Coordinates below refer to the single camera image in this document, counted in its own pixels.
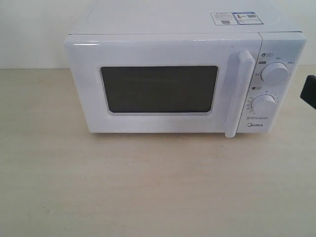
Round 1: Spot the white microwave door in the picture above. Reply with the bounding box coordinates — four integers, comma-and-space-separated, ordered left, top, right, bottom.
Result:
65, 33, 262, 138

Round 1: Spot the white microwave oven body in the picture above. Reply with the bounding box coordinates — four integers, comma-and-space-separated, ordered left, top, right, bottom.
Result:
68, 0, 306, 133

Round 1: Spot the white upper power knob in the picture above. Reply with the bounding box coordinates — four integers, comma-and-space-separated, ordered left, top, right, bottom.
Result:
261, 62, 289, 86

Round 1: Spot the white lower timer knob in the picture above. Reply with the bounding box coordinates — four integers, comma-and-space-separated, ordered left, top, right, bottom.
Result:
251, 94, 276, 115

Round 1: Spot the white blue warning label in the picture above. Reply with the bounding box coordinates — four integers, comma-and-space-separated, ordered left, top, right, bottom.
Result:
211, 12, 263, 26

